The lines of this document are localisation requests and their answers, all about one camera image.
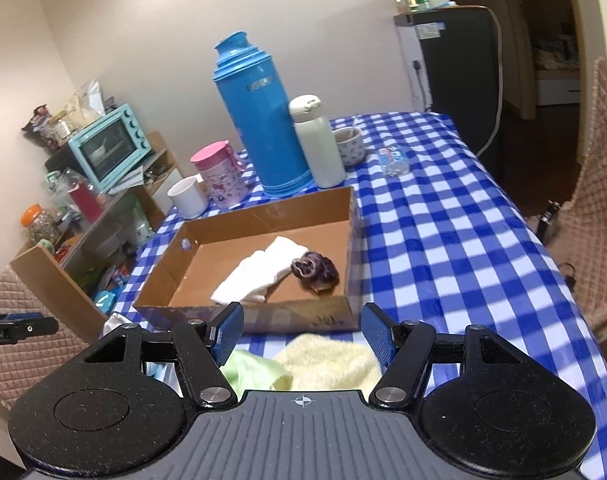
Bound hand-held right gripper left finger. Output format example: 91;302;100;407
84;302;245;408

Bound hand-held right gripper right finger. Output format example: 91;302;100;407
360;302;527;409

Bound cardboard box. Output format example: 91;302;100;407
133;185;363;333

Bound light green cloth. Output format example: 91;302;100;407
219;349;291;397

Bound yellow towel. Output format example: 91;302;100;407
273;332;383;392

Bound brown quilted chair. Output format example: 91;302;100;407
546;56;607;343
0;265;109;411

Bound wooden cabinet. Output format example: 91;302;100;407
8;130;184;331

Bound white cloth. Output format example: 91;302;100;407
210;236;309;305

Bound teal snack packet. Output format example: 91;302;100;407
93;290;116;316

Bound purple scrunchie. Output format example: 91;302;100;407
290;251;340;295

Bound orange lid jar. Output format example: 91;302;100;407
22;204;61;247

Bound blue checkered tablecloth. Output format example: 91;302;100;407
100;110;607;480

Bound red box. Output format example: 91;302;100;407
67;182;103;223

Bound white mug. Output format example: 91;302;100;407
167;176;210;220

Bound pink printed mug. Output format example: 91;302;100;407
190;141;249;209

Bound white papers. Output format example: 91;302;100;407
108;167;156;196

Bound patterned cup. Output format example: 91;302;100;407
332;126;367;168

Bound teal toaster oven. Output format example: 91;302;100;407
67;103;152;193

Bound dark snack bag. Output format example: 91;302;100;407
22;106;54;148

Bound white bottle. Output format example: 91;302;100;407
288;94;347;189

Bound blue thermos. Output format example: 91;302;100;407
212;31;314;198

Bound white snack bag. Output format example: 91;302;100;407
76;80;106;116

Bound black refrigerator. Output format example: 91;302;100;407
394;6;504;166

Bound bed with bedding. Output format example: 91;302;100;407
531;35;581;106

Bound white cable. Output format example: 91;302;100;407
476;7;505;158

